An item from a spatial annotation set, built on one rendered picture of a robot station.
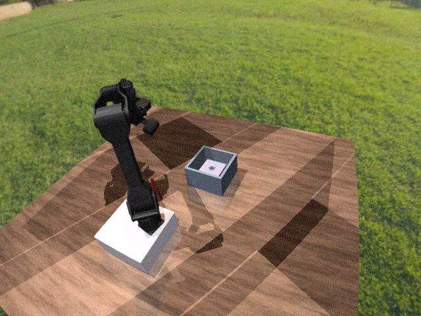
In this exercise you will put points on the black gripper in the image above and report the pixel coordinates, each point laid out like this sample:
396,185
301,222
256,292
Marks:
150,126

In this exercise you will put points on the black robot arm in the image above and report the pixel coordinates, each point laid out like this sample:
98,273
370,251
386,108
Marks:
114,123

